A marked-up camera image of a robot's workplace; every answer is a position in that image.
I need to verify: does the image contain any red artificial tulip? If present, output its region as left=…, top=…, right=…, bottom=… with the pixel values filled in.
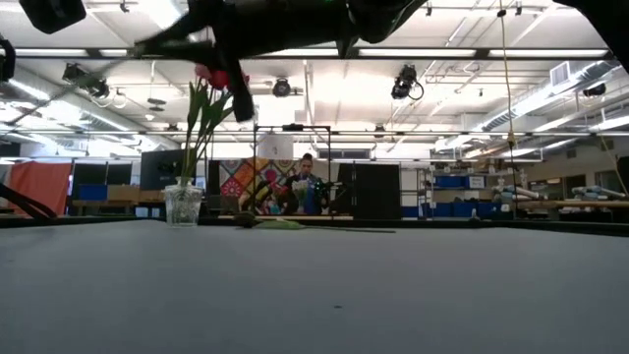
left=196, top=71, right=252, bottom=188
left=189, top=68, right=232, bottom=188

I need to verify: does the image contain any orange curtain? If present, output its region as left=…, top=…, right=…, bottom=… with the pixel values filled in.
left=8, top=161, right=74, bottom=217

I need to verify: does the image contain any pink artificial tulip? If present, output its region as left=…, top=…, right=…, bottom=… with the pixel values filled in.
left=182, top=62, right=215, bottom=188

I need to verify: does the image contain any clear glass vase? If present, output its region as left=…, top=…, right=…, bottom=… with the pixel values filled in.
left=164, top=176, right=204, bottom=228

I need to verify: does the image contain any blue storage bin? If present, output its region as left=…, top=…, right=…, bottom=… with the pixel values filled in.
left=433, top=175, right=486, bottom=191
left=77, top=183, right=109, bottom=202

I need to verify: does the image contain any colourful patchwork quilt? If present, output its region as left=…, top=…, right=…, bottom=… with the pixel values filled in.
left=219, top=157, right=289, bottom=213

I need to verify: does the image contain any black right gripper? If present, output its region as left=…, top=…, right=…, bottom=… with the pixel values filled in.
left=131, top=0, right=358, bottom=124

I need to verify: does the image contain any black metal frame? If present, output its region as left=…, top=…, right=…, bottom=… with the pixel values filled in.
left=252, top=123, right=333, bottom=220

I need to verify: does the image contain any wooden workbench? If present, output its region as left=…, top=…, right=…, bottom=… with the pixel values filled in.
left=514, top=199, right=629, bottom=210

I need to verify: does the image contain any round black ceiling camera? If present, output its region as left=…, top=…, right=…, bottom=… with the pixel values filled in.
left=271, top=77, right=293, bottom=99

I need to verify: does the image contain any black monitor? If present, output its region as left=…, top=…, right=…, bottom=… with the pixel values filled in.
left=140, top=147, right=193, bottom=192

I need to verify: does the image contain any black curved cable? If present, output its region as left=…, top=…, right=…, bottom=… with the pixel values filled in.
left=0, top=182, right=58, bottom=220

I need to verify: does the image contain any black ceiling camera with cable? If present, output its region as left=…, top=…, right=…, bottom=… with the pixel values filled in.
left=390, top=63, right=426, bottom=102

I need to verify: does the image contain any person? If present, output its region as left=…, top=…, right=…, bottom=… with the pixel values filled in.
left=283, top=152, right=321, bottom=216

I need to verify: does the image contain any thin hanging cable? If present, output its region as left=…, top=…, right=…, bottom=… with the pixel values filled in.
left=495, top=0, right=518, bottom=217

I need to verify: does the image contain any black partition panel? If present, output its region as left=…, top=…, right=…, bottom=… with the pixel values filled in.
left=335, top=162, right=402, bottom=220

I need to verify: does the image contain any overhead LED light bar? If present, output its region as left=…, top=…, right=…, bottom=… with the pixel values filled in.
left=0, top=46, right=610, bottom=61

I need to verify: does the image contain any cardboard box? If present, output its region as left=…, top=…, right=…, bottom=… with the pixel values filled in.
left=106, top=184, right=168, bottom=203

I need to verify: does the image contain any white hanging cylinder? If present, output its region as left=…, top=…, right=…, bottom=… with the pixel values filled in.
left=257, top=133, right=295, bottom=161

